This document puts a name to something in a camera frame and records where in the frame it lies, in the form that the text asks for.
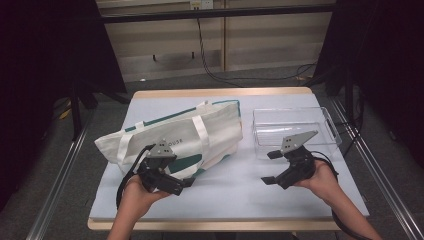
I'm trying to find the black horizontal bar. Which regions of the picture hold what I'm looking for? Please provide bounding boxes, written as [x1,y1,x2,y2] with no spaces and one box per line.
[99,3,337,24]

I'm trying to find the light blue table mat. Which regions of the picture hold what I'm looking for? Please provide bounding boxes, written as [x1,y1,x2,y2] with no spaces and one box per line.
[89,94,370,221]

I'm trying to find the metal floor rail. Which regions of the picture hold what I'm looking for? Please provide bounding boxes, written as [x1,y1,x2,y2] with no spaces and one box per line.
[25,109,97,240]
[329,96,424,240]

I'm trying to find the wooden table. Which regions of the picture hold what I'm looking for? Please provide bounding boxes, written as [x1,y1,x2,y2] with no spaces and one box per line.
[87,87,342,232]

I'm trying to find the person's right hand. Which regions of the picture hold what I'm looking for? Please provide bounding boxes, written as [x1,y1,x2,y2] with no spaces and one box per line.
[294,159,340,202]

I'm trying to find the clear plastic container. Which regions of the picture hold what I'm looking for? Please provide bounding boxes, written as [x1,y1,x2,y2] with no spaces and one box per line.
[252,106,343,160]

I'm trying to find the white and green tote bag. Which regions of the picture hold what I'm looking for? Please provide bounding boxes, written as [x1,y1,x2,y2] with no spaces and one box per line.
[94,99,244,180]

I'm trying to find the black metal stand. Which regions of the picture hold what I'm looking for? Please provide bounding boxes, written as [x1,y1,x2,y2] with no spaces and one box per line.
[69,79,132,142]
[324,63,357,116]

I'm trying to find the person's left hand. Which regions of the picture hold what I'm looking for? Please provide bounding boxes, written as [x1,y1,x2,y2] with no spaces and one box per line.
[121,174,172,216]

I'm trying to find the black floor cable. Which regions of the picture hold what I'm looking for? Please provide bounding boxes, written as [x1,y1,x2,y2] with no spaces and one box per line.
[195,18,318,88]

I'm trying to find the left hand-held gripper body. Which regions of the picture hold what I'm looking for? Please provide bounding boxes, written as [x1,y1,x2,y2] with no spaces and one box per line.
[137,139,186,197]

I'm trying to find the black curtain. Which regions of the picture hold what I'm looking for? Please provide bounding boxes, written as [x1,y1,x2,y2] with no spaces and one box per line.
[0,0,128,212]
[313,0,424,169]

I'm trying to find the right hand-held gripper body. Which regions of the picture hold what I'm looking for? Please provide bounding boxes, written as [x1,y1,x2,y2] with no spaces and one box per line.
[274,130,319,191]

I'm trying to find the white power outlet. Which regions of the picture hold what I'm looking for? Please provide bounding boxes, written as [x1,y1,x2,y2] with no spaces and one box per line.
[189,0,214,11]

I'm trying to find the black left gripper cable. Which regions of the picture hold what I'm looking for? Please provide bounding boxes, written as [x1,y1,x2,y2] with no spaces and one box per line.
[115,143,157,210]

